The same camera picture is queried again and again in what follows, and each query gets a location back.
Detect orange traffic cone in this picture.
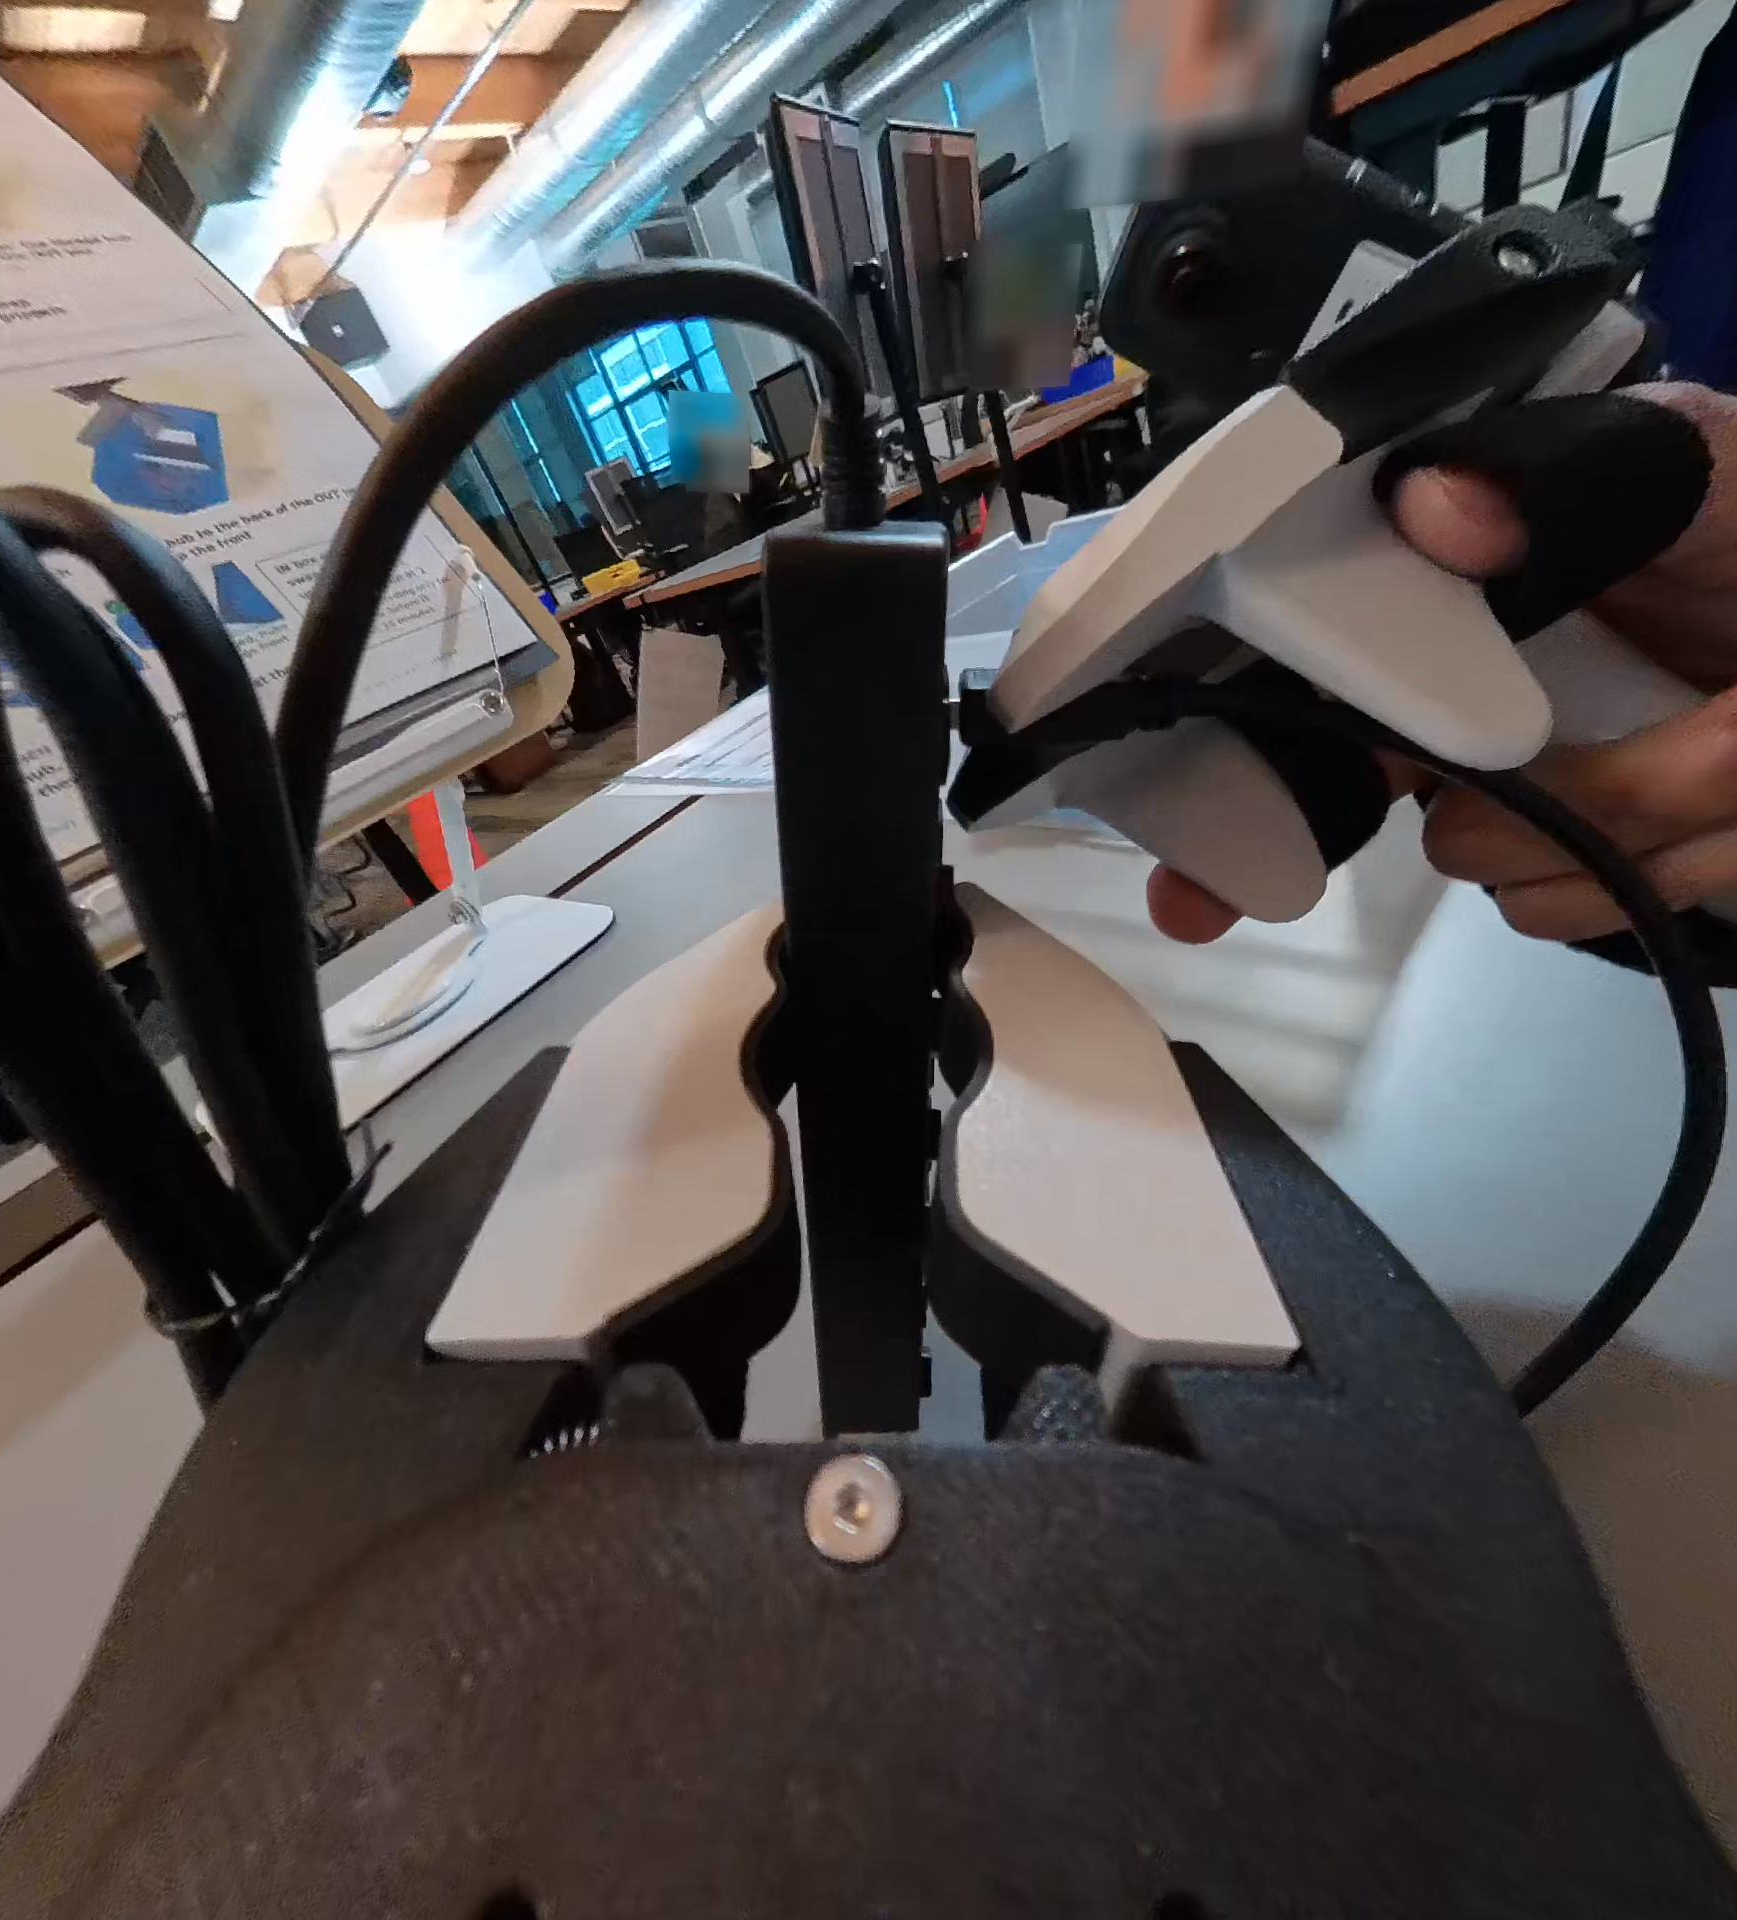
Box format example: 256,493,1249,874
410,786,482,911

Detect black rectangular hub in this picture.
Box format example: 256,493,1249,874
763,520,954,1437

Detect black monitor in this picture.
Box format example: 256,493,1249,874
877,120,993,409
766,94,888,441

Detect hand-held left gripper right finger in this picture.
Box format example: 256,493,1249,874
930,883,1300,1375

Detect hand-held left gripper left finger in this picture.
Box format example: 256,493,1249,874
425,900,810,1367

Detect white board stand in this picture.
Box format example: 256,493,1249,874
193,854,616,1149

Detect silver ventilation duct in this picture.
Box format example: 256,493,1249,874
440,0,1066,279

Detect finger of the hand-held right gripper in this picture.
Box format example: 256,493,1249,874
948,718,1331,925
993,385,1555,770

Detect printed sheets in clear sleeve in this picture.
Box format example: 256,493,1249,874
610,694,785,801

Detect thick black cable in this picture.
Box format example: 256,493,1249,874
0,262,893,1404

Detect thin black cable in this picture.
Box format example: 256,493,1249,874
950,667,1733,1418

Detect long work table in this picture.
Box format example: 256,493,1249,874
624,374,1160,726

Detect grey desk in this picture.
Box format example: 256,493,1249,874
0,756,1737,1920

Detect black ceiling speaker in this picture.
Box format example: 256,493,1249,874
290,284,391,369

